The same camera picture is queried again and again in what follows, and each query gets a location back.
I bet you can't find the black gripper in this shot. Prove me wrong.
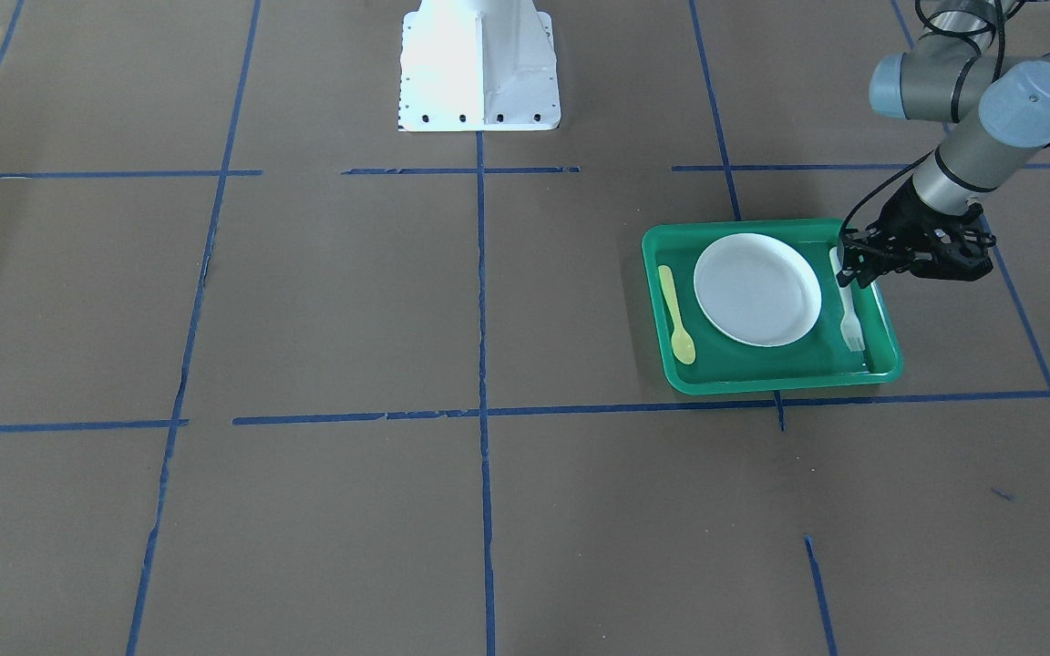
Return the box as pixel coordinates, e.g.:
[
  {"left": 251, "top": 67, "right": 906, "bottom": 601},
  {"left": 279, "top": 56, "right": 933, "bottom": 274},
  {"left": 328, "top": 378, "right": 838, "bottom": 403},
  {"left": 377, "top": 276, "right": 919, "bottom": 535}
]
[{"left": 837, "top": 179, "right": 983, "bottom": 288}]

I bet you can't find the pale mint plastic fork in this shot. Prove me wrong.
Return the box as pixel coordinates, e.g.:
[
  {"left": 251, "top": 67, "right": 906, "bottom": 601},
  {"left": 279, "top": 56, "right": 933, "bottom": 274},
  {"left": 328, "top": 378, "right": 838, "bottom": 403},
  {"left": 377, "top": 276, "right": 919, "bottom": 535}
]
[{"left": 830, "top": 248, "right": 866, "bottom": 353}]

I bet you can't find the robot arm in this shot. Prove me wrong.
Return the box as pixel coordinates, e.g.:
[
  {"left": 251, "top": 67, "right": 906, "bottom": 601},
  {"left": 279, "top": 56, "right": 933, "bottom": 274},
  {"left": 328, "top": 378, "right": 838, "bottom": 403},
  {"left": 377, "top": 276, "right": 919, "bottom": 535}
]
[{"left": 837, "top": 1, "right": 1050, "bottom": 288}]

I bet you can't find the green plastic tray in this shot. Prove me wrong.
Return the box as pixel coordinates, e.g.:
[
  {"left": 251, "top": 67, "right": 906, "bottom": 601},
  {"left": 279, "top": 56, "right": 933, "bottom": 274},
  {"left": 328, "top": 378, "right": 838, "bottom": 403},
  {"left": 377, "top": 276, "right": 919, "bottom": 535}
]
[{"left": 642, "top": 219, "right": 903, "bottom": 395}]

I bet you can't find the white round plate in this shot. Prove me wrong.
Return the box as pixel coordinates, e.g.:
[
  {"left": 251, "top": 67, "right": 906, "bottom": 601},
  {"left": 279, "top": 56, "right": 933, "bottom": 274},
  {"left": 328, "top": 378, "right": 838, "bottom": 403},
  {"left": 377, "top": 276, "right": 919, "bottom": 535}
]
[{"left": 693, "top": 233, "right": 822, "bottom": 348}]

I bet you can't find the yellow plastic spoon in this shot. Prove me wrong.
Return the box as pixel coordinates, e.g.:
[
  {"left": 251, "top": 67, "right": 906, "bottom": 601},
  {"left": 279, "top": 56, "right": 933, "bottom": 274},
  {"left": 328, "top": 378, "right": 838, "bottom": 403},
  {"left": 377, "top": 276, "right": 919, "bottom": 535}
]
[{"left": 657, "top": 264, "right": 696, "bottom": 365}]

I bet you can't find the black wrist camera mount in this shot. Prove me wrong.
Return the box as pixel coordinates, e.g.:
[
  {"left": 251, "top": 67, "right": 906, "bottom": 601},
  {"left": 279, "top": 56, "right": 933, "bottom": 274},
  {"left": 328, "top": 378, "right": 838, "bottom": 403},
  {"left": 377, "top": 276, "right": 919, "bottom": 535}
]
[{"left": 899, "top": 204, "right": 998, "bottom": 282}]

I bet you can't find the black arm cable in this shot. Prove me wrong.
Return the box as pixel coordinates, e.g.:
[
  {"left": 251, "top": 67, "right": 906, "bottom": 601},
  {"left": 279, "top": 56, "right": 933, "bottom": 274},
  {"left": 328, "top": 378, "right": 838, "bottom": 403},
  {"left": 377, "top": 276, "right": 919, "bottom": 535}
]
[{"left": 837, "top": 0, "right": 1027, "bottom": 247}]

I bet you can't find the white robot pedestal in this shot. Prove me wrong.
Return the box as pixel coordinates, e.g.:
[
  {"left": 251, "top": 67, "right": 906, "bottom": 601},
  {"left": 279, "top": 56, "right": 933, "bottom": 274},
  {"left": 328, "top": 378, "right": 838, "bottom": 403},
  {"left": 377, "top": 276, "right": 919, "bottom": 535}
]
[{"left": 396, "top": 1, "right": 562, "bottom": 133}]

